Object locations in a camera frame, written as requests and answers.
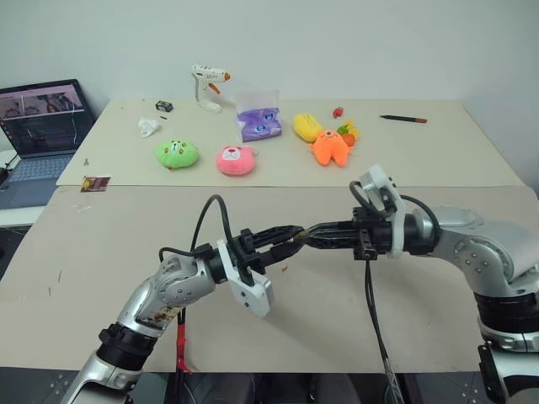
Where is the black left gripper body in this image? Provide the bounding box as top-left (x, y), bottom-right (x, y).
top-left (229, 228), bottom-right (277, 288)

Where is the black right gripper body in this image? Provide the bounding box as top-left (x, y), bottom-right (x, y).
top-left (351, 205), bottom-right (392, 263)

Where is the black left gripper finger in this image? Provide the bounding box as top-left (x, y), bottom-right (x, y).
top-left (252, 225), bottom-right (304, 247)
top-left (257, 242), bottom-right (306, 271)

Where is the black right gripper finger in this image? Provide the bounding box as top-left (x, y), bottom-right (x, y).
top-left (304, 234), bottom-right (360, 253)
top-left (304, 220), bottom-right (360, 239)

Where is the orange one-eyed monster plush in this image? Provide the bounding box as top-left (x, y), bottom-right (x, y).
top-left (310, 129), bottom-right (354, 168)

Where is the pink round plush toy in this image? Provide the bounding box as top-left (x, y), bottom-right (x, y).
top-left (216, 145), bottom-right (259, 177)

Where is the yellow green fruit plush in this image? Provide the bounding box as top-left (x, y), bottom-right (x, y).
top-left (336, 120), bottom-right (362, 147)

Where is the yellow plush toy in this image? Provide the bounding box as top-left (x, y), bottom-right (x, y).
top-left (292, 112), bottom-right (324, 143)

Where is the purple plush toy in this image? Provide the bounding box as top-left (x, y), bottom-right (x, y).
top-left (236, 107), bottom-right (282, 143)

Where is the green round plush toy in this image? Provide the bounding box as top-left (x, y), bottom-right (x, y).
top-left (155, 138), bottom-right (201, 172)

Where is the black pen with red end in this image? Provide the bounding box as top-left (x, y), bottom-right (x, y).
top-left (379, 114), bottom-right (429, 125)

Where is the clear plastic bag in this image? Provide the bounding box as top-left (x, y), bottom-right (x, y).
top-left (233, 88), bottom-right (282, 144)

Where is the white hot glue gun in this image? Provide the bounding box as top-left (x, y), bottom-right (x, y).
top-left (191, 63), bottom-right (232, 114)

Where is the crumpled white paper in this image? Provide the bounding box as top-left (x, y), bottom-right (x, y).
top-left (137, 116), bottom-right (163, 139)

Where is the small printed card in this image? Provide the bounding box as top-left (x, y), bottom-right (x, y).
top-left (81, 176), bottom-right (112, 193)

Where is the white side table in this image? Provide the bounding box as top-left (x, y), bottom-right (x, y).
top-left (0, 204), bottom-right (50, 231)

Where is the grey open laptop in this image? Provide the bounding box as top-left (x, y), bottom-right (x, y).
top-left (0, 78), bottom-right (97, 210)

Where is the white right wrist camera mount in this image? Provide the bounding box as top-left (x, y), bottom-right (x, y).
top-left (360, 164), bottom-right (408, 258)

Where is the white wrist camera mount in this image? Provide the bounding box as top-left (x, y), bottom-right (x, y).
top-left (216, 239), bottom-right (274, 318)
top-left (360, 164), bottom-right (408, 258)

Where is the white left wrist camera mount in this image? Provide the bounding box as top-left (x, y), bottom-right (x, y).
top-left (216, 239), bottom-right (274, 318)

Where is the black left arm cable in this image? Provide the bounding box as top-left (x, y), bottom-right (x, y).
top-left (158, 194), bottom-right (237, 263)

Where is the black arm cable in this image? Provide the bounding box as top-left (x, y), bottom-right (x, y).
top-left (158, 194), bottom-right (237, 263)
top-left (348, 180), bottom-right (441, 237)

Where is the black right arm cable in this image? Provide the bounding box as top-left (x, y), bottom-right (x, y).
top-left (348, 180), bottom-right (441, 237)

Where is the black hanging cable bundle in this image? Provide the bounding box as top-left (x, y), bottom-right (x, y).
top-left (362, 257), bottom-right (400, 404)

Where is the red cable clip strip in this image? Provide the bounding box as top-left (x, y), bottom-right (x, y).
top-left (174, 309), bottom-right (195, 404)

